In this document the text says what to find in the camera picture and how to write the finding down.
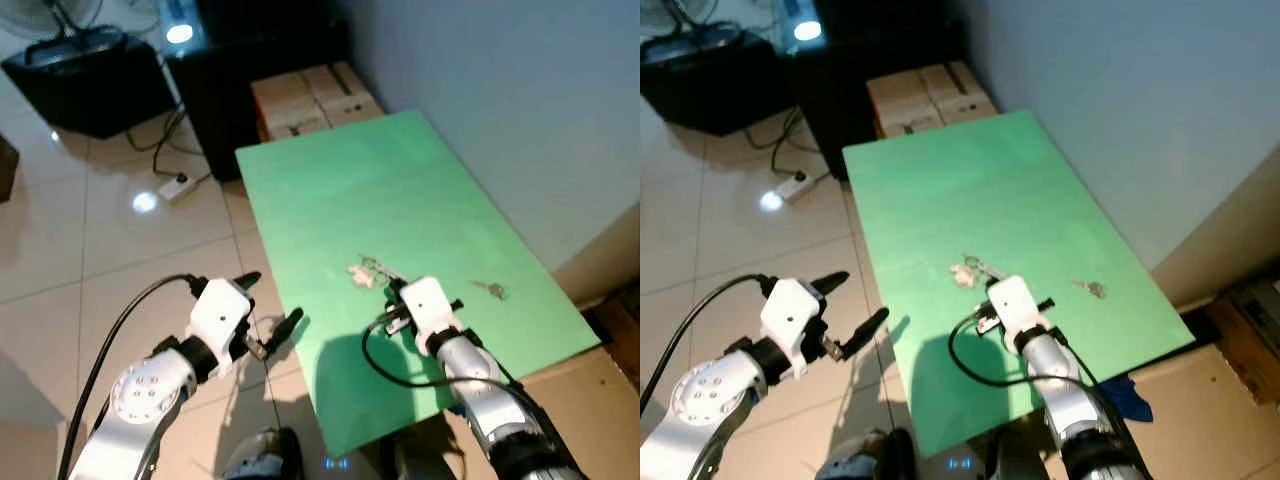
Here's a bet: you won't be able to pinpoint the black cabinet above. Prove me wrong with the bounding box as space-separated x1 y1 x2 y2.
165 0 353 182
790 0 967 182

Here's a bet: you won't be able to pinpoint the electric fan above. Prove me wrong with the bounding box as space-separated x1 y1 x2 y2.
640 0 743 47
0 0 103 47

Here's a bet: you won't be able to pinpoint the brown cardboard box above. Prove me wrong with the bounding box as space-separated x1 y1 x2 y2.
865 62 1002 140
250 62 387 142

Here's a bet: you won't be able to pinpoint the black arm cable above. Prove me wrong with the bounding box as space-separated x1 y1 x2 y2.
360 308 521 393
946 310 1101 391
58 273 209 480
640 272 777 416

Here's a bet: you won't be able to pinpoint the black floor cable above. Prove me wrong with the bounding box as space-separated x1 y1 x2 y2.
124 104 213 183
744 104 817 179

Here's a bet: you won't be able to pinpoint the blue cloth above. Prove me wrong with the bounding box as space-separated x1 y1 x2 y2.
1108 373 1154 423

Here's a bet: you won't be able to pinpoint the robot leg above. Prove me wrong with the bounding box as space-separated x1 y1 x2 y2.
222 427 304 480
385 428 466 480
815 427 916 480
985 425 1063 480

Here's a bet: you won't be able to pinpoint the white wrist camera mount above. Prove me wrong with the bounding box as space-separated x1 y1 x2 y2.
759 277 829 363
399 276 462 347
985 274 1042 347
186 277 254 363

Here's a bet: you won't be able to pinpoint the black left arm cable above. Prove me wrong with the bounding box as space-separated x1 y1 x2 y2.
58 273 209 480
640 272 777 416

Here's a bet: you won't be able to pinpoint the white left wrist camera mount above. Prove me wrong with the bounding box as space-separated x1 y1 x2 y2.
759 277 829 363
186 277 254 363

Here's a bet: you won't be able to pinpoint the robot left leg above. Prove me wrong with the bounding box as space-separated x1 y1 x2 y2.
815 427 916 480
222 427 304 480

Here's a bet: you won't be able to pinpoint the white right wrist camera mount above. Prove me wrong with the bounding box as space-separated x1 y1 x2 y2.
399 276 462 347
985 274 1042 347

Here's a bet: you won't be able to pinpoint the black speaker box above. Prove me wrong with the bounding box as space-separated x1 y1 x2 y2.
640 30 792 137
0 30 177 140

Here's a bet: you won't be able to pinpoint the white power strip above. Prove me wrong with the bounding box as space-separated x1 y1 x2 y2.
159 172 197 205
774 172 812 205

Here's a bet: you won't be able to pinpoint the keys with white plush charm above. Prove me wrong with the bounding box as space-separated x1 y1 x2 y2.
346 256 411 292
949 254 1007 292

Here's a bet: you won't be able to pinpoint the robot right leg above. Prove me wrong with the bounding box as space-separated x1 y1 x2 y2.
385 428 466 480
985 425 1063 480

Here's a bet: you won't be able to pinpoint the bright silver lamp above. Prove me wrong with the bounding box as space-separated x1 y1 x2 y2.
160 0 202 47
785 0 827 47

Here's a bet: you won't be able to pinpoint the dark brown furniture piece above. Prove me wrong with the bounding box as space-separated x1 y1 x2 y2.
0 133 21 204

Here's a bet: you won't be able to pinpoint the brown cardboard sheet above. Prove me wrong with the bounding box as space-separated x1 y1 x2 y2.
1120 345 1280 480
520 345 641 480

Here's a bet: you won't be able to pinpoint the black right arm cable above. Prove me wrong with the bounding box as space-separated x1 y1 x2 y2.
946 310 1101 391
360 308 521 393

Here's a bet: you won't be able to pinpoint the brown wooden crate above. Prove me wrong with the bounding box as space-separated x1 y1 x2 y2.
1205 275 1280 406
583 280 641 393

